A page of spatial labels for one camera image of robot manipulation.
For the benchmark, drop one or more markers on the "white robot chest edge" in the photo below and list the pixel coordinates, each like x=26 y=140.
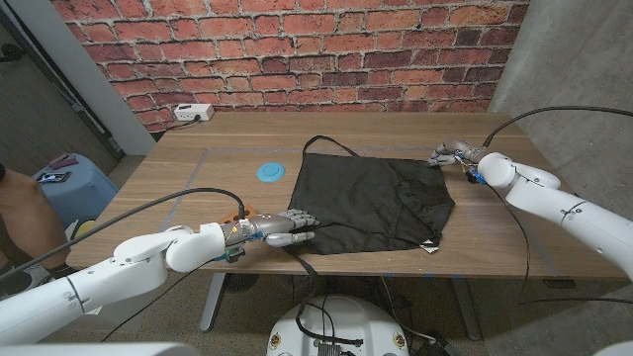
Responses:
x=99 y=351

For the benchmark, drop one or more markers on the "blue round lid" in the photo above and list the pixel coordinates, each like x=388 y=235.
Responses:
x=271 y=172

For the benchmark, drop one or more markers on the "blue plastic stool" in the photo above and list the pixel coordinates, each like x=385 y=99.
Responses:
x=84 y=193

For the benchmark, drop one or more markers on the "brick print backdrop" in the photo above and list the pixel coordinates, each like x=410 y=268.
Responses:
x=297 y=49

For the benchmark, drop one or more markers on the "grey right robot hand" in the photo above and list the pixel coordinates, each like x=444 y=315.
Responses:
x=457 y=148

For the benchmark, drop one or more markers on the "black apron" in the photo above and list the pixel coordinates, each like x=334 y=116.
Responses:
x=366 y=207

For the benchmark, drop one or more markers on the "purple flat item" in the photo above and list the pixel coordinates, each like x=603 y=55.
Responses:
x=63 y=161

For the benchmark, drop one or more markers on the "grey table leg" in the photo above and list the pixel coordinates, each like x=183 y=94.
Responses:
x=467 y=311
x=211 y=301

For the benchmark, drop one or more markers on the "white power strip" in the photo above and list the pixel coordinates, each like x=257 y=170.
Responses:
x=193 y=112

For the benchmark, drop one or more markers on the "black phone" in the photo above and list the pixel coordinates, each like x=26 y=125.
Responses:
x=52 y=177

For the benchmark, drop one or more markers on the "person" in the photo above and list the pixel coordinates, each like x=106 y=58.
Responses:
x=25 y=212

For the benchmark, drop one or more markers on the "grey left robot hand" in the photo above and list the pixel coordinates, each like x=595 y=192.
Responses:
x=272 y=225

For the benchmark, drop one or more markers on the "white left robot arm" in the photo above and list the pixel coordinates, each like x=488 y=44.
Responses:
x=138 y=262

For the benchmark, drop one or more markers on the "yellow round item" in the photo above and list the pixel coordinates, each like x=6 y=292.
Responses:
x=85 y=226

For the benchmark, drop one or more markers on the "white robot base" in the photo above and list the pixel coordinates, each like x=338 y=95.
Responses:
x=376 y=321

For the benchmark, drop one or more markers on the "black power adapter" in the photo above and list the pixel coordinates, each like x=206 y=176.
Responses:
x=437 y=348

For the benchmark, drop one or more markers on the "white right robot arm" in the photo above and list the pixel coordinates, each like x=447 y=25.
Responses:
x=569 y=212

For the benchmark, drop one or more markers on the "black round fan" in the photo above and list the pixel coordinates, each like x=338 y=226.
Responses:
x=241 y=283

